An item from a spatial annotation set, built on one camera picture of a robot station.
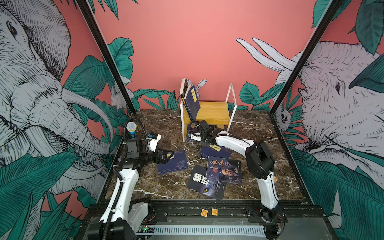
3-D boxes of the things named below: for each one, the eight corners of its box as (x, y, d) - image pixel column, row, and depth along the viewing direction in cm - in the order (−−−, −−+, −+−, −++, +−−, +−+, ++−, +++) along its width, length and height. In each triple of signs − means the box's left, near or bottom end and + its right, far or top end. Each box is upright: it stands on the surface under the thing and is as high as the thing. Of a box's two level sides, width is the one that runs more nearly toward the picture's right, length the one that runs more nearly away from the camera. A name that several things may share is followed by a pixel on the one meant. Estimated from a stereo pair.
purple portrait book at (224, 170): (205, 180, 88) (206, 178, 85) (207, 157, 97) (207, 155, 94) (240, 184, 86) (242, 182, 83) (239, 161, 95) (240, 159, 93)
